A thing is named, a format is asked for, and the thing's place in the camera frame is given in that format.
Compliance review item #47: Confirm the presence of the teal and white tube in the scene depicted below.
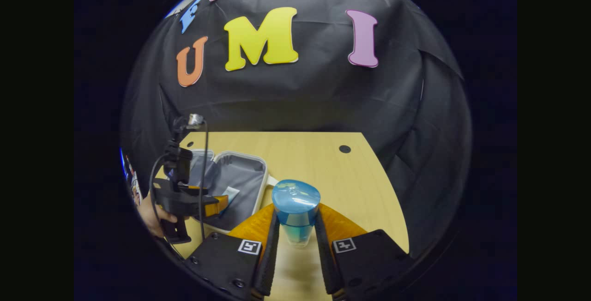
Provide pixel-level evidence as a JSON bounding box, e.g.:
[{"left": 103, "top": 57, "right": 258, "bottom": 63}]
[{"left": 220, "top": 186, "right": 241, "bottom": 207}]

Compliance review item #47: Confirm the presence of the colourful printed banner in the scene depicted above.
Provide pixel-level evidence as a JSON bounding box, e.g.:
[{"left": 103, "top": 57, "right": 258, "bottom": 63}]
[{"left": 121, "top": 148, "right": 143, "bottom": 205}]

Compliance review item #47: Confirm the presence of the small white suitcase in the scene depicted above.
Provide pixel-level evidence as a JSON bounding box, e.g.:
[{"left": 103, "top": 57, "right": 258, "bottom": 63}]
[{"left": 164, "top": 149, "right": 280, "bottom": 235}]

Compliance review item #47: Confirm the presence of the black backdrop cloth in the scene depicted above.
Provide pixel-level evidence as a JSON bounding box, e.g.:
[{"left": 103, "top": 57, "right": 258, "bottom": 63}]
[{"left": 121, "top": 0, "right": 472, "bottom": 260}]

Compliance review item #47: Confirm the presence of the clear bottle with blue cap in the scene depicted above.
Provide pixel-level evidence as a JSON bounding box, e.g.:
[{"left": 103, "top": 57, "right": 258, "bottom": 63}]
[{"left": 271, "top": 179, "right": 321, "bottom": 247}]

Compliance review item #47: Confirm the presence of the black cable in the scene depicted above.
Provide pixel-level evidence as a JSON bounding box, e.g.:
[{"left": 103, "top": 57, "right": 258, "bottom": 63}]
[
  {"left": 199, "top": 119, "right": 209, "bottom": 241},
  {"left": 148, "top": 153, "right": 186, "bottom": 260}
]

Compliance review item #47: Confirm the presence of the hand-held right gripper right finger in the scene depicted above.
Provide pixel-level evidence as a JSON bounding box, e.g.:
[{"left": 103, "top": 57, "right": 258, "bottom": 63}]
[{"left": 315, "top": 203, "right": 411, "bottom": 301}]

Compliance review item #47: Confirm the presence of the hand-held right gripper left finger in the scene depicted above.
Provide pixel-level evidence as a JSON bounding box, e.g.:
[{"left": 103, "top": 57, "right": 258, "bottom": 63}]
[{"left": 184, "top": 203, "right": 281, "bottom": 301}]

